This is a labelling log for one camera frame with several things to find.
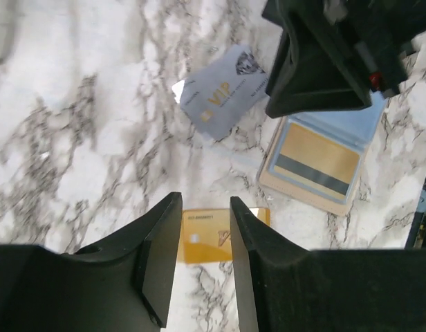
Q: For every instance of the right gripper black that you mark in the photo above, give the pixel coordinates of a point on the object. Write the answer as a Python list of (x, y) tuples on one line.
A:
[(332, 54)]

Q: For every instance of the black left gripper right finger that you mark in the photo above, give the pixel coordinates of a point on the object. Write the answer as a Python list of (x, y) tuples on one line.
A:
[(281, 286)]

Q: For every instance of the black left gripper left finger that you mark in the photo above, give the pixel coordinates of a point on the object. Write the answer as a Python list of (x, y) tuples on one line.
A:
[(122, 282)]

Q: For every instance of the beige leather card holder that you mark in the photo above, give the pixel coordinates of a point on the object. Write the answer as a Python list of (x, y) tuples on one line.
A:
[(354, 129)]

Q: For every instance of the silver VIP card top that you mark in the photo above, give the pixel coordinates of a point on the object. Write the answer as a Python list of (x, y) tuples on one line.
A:
[(216, 97)]

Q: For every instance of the gold card with magnetic stripe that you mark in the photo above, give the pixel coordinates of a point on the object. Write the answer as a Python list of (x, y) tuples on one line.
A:
[(315, 163)]

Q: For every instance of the gold card middle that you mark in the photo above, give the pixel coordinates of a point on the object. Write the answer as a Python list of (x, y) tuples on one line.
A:
[(205, 236)]

